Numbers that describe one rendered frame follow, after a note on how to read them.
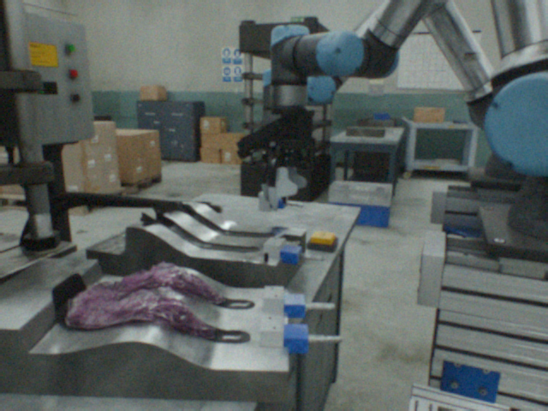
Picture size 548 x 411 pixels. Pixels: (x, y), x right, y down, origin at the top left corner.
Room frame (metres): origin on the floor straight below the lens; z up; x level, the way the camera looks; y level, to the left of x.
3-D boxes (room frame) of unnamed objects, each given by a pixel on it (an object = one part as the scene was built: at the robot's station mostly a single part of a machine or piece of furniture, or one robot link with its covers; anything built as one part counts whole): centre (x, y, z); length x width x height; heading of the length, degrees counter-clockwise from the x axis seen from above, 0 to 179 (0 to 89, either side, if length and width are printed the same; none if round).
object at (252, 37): (5.68, -0.28, 1.03); 1.54 x 0.94 x 2.06; 161
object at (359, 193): (4.13, -0.91, 0.28); 0.61 x 0.41 x 0.15; 71
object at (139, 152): (5.68, 2.26, 0.37); 1.20 x 0.82 x 0.74; 79
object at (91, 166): (4.69, 2.44, 0.47); 1.22 x 0.80 x 0.94; 75
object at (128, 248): (1.02, 0.18, 0.87); 0.50 x 0.26 x 0.14; 71
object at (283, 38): (0.87, -0.04, 1.31); 0.09 x 0.08 x 0.11; 41
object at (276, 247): (0.87, -0.05, 0.89); 0.13 x 0.05 x 0.05; 71
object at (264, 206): (1.19, -0.03, 0.93); 0.13 x 0.05 x 0.05; 71
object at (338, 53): (0.81, -0.11, 1.31); 0.11 x 0.11 x 0.08; 41
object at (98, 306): (0.66, 0.22, 0.90); 0.26 x 0.18 x 0.08; 88
